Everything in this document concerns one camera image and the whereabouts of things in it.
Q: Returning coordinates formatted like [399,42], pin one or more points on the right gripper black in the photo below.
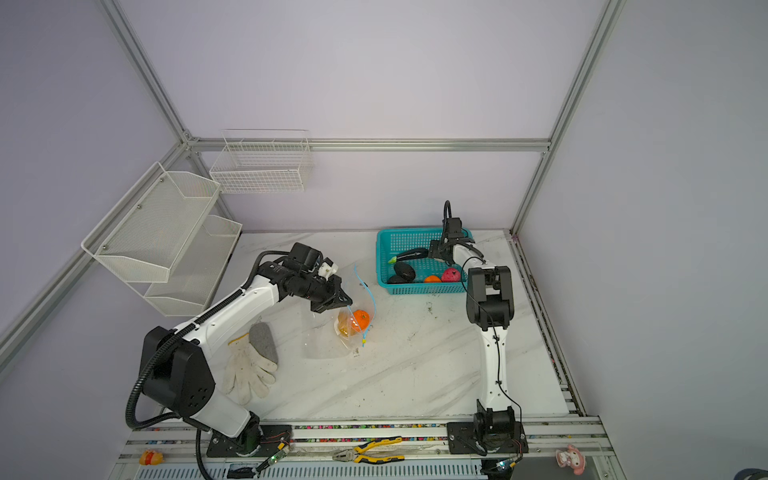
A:
[440,249]

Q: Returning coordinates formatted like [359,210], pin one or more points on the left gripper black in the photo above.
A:
[337,297]

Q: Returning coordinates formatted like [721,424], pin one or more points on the yellow mango toy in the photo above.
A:
[342,326]

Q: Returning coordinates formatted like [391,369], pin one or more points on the orange crinkled toy fruit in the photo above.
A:
[360,321]

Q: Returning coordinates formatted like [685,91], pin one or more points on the clear zip top bag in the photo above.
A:
[320,340]

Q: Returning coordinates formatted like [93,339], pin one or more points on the black eggplant toy green stem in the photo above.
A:
[410,255]

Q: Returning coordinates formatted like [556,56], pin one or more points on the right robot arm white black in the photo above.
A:
[490,308]

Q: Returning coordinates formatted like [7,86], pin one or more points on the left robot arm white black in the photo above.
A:
[175,380]

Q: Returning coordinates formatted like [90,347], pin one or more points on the pink apple toy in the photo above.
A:
[451,275]

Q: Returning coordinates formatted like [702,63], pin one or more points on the dark avocado toy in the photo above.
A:
[404,271]
[396,279]

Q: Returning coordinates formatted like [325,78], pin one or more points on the teal plastic basket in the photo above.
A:
[391,242]

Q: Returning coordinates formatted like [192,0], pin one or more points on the white work glove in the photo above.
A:
[248,374]

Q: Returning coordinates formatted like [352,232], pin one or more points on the white mesh two-tier shelf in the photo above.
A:
[165,241]

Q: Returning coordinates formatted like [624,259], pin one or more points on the yellow rubber duck toy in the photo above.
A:
[151,458]

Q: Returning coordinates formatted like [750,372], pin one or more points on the pink white plush toy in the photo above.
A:
[571,457]

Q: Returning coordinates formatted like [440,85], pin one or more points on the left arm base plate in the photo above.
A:
[260,442]

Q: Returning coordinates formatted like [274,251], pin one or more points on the white wire wall basket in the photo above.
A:
[256,161]

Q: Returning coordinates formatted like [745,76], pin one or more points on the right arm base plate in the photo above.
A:
[464,438]

